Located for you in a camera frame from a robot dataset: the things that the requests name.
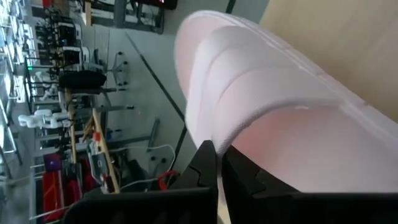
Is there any red cable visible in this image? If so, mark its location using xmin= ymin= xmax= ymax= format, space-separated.
xmin=157 ymin=169 xmax=180 ymax=191

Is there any black metal frame table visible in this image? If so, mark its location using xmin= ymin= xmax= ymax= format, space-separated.
xmin=113 ymin=0 xmax=165 ymax=35

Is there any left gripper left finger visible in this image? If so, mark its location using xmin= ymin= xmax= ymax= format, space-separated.
xmin=63 ymin=139 xmax=219 ymax=224

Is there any white cable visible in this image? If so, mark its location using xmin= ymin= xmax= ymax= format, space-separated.
xmin=108 ymin=143 xmax=177 ymax=191

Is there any black office chair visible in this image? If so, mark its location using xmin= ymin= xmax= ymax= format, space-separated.
xmin=58 ymin=51 xmax=130 ymax=95

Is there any red crate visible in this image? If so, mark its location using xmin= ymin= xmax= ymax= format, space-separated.
xmin=42 ymin=170 xmax=82 ymax=222

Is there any wooden workbench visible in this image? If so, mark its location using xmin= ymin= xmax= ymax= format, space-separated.
xmin=64 ymin=89 xmax=121 ymax=194

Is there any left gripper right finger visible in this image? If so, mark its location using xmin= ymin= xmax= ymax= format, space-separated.
xmin=221 ymin=144 xmax=398 ymax=224

